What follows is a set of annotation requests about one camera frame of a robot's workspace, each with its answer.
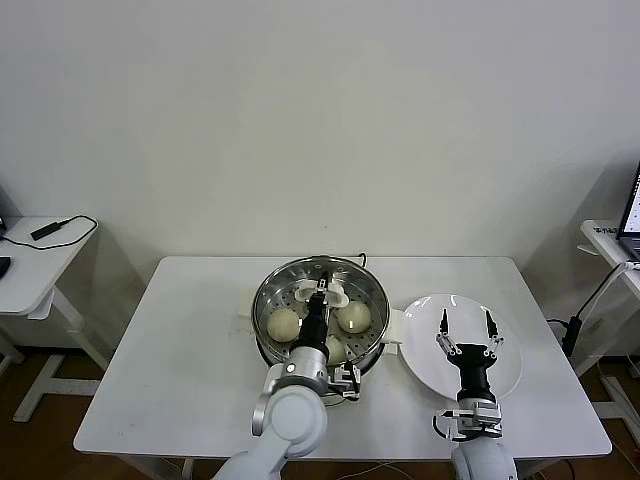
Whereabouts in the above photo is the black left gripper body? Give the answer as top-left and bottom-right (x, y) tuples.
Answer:
(298, 293), (334, 352)

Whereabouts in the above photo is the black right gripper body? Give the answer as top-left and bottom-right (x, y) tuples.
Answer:
(446, 342), (497, 401)

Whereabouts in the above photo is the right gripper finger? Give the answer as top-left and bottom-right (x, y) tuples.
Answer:
(480, 309), (505, 362)
(434, 308), (460, 359)

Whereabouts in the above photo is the round glass lid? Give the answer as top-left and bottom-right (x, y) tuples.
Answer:
(252, 255), (392, 366)

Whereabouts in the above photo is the white steamed baozi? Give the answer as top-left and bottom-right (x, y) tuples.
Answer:
(338, 301), (372, 335)
(325, 335), (349, 365)
(267, 308), (302, 344)

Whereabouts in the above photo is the stainless steel steamer pot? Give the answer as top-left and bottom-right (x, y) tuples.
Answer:
(239, 255), (405, 382)

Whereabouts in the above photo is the white round plate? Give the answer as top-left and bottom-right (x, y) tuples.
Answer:
(401, 293), (525, 401)

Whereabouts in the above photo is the white electric cooker base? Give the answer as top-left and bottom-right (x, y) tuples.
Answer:
(324, 349), (389, 409)

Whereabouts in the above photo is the black power adapter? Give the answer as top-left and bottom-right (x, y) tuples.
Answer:
(562, 314), (585, 357)

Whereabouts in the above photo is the open laptop lit screen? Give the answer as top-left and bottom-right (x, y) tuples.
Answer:
(616, 159), (640, 261)

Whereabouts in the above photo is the black power brick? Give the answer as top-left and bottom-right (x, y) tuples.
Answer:
(31, 219), (71, 240)

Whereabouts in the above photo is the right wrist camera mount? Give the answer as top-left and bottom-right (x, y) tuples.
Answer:
(448, 402), (504, 441)

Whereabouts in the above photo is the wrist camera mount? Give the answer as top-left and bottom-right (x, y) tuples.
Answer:
(329, 362), (362, 401)
(448, 402), (504, 441)

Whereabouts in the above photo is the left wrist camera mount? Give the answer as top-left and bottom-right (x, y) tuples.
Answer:
(329, 362), (362, 401)

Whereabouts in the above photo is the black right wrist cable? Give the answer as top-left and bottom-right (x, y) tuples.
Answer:
(432, 408), (457, 441)

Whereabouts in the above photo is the black laptop power cable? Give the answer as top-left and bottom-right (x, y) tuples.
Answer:
(546, 262), (626, 331)

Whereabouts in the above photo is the white charging cable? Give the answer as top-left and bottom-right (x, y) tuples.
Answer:
(581, 260), (640, 324)

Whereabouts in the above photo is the thin black cable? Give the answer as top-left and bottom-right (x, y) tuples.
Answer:
(0, 213), (99, 249)

